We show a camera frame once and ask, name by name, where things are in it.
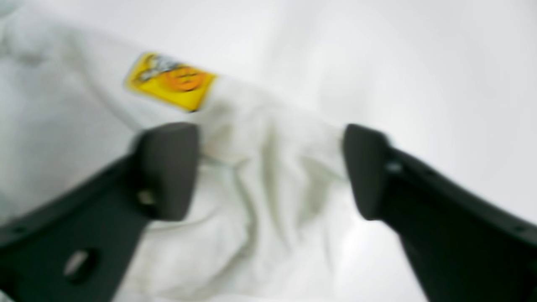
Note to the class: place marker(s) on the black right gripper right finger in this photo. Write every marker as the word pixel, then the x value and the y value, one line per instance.
pixel 460 247

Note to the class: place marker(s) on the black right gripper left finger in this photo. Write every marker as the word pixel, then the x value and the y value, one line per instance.
pixel 79 247

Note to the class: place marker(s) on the white t-shirt with print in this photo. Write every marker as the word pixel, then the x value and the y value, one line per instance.
pixel 272 218

